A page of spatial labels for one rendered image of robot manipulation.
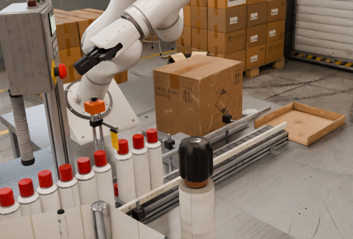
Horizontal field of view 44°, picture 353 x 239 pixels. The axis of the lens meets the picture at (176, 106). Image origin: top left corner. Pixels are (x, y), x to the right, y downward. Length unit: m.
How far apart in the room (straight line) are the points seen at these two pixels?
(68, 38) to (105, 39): 3.47
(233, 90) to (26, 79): 1.00
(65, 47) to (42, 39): 3.48
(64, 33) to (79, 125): 2.65
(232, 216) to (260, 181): 0.30
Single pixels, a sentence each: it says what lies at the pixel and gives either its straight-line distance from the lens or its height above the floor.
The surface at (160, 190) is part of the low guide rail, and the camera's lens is 1.33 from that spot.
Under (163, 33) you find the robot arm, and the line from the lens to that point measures 1.14.
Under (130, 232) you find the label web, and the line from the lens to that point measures 0.98.
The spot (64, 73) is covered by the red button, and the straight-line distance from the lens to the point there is 1.06.
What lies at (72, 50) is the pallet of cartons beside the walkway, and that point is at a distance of 4.55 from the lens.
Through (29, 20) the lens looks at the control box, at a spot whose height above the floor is 1.46.
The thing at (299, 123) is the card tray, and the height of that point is 0.83.
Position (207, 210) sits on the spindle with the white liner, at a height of 1.01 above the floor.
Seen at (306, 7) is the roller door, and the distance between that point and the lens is 5.98.
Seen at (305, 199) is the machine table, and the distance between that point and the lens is 1.45.
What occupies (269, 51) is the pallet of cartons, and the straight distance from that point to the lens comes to 5.52.
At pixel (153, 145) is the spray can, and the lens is 1.29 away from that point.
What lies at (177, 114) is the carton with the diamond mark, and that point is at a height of 0.95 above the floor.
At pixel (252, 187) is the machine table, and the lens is 1.49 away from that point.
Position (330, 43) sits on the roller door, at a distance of 5.85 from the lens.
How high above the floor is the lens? 1.61
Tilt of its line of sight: 21 degrees down
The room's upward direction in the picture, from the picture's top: 3 degrees counter-clockwise
